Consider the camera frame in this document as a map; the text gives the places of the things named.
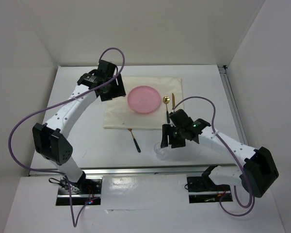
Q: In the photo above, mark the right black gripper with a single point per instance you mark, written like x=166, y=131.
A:
x=166, y=128

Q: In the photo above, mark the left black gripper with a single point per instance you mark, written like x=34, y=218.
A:
x=118, y=91

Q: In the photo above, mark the cream cloth placemat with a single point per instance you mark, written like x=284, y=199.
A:
x=118, y=115

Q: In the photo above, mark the pink plastic plate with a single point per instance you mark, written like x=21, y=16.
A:
x=144, y=99

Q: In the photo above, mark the gold knife green handle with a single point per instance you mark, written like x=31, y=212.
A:
x=173, y=101

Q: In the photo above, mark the gold fork green handle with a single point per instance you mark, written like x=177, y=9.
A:
x=135, y=141

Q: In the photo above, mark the gold spoon green handle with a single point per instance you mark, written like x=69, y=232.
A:
x=166, y=101

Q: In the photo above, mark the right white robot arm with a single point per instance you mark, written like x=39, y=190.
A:
x=255, y=168

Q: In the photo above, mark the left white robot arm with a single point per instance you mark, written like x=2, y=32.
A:
x=50, y=138

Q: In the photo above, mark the aluminium front rail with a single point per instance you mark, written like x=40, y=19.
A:
x=146, y=170

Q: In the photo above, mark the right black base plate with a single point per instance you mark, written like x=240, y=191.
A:
x=200, y=192

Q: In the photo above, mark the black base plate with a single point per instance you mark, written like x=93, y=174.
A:
x=200, y=192
x=90, y=194

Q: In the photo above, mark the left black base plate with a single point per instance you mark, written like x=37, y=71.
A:
x=90, y=194

